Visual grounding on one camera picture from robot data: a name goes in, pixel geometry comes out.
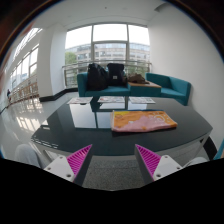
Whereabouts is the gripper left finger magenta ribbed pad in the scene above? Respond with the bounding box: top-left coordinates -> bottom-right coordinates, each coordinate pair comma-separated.
43,143 -> 94,187

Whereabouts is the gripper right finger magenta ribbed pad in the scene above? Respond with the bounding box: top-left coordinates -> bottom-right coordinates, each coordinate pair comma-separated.
134,143 -> 183,186

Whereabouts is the orange and pink folded towel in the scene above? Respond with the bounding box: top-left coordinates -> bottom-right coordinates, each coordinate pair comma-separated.
111,110 -> 177,133

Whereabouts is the left magazine on table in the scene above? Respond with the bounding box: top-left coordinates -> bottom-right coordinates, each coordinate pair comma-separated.
67,97 -> 93,104

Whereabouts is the middle magazine on table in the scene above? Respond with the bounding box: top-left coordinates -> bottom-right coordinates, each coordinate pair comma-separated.
98,96 -> 125,103

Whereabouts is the teal sofa left section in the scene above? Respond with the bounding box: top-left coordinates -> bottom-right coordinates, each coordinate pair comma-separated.
77,72 -> 130,97

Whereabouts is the teal sofa section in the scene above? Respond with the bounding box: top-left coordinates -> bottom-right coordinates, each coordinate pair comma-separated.
77,72 -> 130,97
145,72 -> 191,106

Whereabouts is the wooden corner side table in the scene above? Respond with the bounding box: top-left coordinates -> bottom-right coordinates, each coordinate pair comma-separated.
128,82 -> 161,97

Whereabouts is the teal sofa right section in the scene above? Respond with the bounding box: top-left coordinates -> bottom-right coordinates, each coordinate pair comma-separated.
145,72 -> 191,106

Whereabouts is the wooden railing at left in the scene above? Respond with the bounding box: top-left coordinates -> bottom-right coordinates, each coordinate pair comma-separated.
10,82 -> 39,103

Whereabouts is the black backpack left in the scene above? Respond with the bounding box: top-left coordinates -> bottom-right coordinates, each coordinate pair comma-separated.
87,63 -> 108,91

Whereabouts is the black backpack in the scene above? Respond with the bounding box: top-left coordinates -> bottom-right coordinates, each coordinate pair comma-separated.
107,63 -> 125,86
87,63 -> 108,91

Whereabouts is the brown bag on side table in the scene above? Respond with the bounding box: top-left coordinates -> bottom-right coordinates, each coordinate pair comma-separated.
127,73 -> 147,84

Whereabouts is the black backpack right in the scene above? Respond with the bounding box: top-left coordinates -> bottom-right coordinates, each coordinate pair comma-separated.
107,63 -> 125,86

